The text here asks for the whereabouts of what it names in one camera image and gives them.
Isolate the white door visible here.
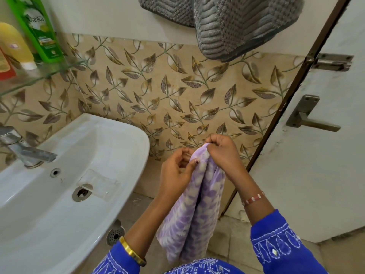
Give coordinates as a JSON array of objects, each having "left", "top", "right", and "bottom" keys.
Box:
[{"left": 222, "top": 0, "right": 365, "bottom": 245}]

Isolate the clear plastic soap dish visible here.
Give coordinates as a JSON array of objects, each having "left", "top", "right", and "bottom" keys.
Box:
[{"left": 76, "top": 169, "right": 120, "bottom": 202}]

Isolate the person's left hand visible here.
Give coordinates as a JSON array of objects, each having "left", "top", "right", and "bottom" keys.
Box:
[{"left": 158, "top": 147, "right": 201, "bottom": 201}]

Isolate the white ceramic sink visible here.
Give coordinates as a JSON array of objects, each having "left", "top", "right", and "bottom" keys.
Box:
[{"left": 0, "top": 112, "right": 151, "bottom": 274}]

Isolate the metal sink drain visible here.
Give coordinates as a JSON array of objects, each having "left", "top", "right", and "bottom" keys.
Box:
[{"left": 71, "top": 184, "right": 94, "bottom": 202}]

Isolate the metal door handle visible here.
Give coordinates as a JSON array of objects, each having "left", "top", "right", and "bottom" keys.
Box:
[{"left": 286, "top": 95, "right": 342, "bottom": 133}]

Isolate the gold bangle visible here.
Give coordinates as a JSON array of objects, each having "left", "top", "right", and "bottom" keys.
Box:
[{"left": 119, "top": 236, "right": 147, "bottom": 267}]

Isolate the person's left forearm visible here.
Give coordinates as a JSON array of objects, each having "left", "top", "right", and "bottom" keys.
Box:
[{"left": 124, "top": 192, "right": 183, "bottom": 258}]

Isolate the glass wall shelf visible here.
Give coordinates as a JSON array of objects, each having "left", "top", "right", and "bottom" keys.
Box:
[{"left": 0, "top": 58, "right": 89, "bottom": 98}]

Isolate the person's right hand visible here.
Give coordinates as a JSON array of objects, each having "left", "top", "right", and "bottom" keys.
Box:
[{"left": 204, "top": 134, "right": 246, "bottom": 182}]

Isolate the blue embroidered tunic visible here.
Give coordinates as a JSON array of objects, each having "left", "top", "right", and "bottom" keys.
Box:
[{"left": 93, "top": 209, "right": 329, "bottom": 274}]

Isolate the brown door edge strip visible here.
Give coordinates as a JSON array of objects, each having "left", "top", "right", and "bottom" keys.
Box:
[{"left": 219, "top": 0, "right": 354, "bottom": 218}]

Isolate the light grey ribbed towel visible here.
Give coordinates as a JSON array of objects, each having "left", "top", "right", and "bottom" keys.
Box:
[{"left": 193, "top": 0, "right": 305, "bottom": 61}]

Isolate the round metal floor drain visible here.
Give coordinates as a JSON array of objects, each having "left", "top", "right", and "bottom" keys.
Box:
[{"left": 106, "top": 219, "right": 126, "bottom": 246}]

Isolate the red bottle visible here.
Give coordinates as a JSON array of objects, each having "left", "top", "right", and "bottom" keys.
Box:
[{"left": 0, "top": 48, "right": 17, "bottom": 81}]

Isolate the metal door bolt latch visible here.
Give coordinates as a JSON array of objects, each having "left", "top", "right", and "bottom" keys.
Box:
[{"left": 310, "top": 53, "right": 354, "bottom": 72}]

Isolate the purple white patterned towel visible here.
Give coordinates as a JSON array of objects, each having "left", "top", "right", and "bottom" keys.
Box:
[{"left": 156, "top": 143, "right": 226, "bottom": 264}]

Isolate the person's right forearm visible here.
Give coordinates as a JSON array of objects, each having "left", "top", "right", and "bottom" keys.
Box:
[{"left": 226, "top": 168, "right": 276, "bottom": 226}]

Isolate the yellow bottle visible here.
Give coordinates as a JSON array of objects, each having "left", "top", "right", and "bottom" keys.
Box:
[{"left": 0, "top": 22, "right": 38, "bottom": 71}]

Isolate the red white beaded bracelet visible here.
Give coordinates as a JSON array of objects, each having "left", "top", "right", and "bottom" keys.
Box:
[{"left": 242, "top": 191, "right": 266, "bottom": 207}]

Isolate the dark grey textured towel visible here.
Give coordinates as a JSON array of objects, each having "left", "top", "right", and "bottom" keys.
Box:
[{"left": 138, "top": 0, "right": 198, "bottom": 28}]

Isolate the green shampoo bottle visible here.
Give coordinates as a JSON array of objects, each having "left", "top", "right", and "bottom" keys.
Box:
[{"left": 5, "top": 0, "right": 65, "bottom": 64}]

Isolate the metal faucet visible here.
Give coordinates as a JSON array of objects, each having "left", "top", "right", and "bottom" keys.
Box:
[{"left": 0, "top": 126, "right": 58, "bottom": 169}]

